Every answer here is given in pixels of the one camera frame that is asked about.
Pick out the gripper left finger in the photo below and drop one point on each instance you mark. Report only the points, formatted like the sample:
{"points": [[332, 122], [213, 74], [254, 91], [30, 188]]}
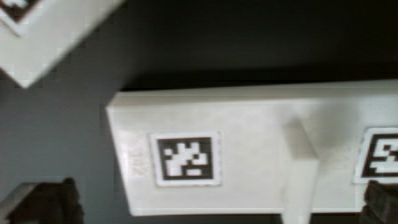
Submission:
{"points": [[43, 203]]}

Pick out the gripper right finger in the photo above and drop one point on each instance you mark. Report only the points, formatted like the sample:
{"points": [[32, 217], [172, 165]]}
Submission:
{"points": [[380, 209]]}

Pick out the white cabinet door panel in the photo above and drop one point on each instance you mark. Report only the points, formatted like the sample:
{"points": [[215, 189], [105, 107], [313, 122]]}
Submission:
{"points": [[256, 150]]}

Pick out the white cabinet body box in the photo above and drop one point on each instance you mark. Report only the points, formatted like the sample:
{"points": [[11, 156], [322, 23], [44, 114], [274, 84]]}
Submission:
{"points": [[43, 27]]}

